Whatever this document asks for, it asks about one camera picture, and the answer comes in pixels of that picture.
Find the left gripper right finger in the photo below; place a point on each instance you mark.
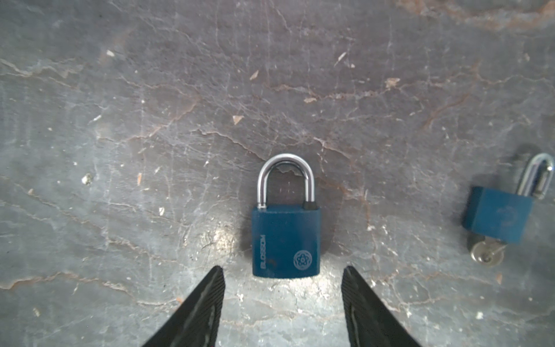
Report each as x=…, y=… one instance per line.
x=369, y=321

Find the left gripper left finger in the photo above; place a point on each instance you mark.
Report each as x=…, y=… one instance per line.
x=196, y=321

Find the blue padlock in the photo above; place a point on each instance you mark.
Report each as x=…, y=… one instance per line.
x=286, y=239
x=502, y=215

